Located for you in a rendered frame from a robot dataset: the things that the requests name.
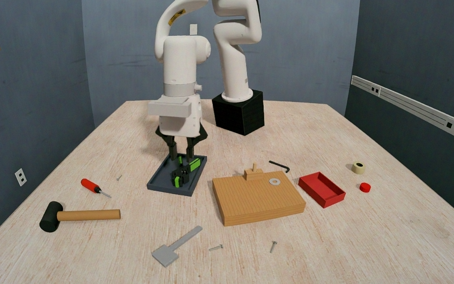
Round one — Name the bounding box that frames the light brown wooden bench board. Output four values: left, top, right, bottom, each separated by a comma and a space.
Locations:
212, 168, 306, 227

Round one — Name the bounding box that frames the red round disc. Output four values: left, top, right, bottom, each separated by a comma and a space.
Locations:
359, 182, 371, 193

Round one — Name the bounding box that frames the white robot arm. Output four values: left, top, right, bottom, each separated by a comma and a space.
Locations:
147, 0, 262, 118

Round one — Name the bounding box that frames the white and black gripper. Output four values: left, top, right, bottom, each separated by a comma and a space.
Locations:
155, 93, 208, 163

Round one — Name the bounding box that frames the black spring clamp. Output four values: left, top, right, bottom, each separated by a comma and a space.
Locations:
172, 155, 201, 187

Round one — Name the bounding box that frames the black-headed mallet with wooden handle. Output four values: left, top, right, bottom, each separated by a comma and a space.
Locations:
39, 201, 121, 233

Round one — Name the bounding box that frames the small light wooden block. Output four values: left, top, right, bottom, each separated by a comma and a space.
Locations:
244, 169, 264, 181

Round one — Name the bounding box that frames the beige cylinder with hole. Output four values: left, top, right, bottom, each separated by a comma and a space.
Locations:
352, 161, 366, 174

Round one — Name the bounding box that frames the red open tray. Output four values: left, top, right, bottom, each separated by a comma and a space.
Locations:
298, 172, 346, 209

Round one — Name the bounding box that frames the red-handled screwdriver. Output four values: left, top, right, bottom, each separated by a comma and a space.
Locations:
81, 179, 111, 198

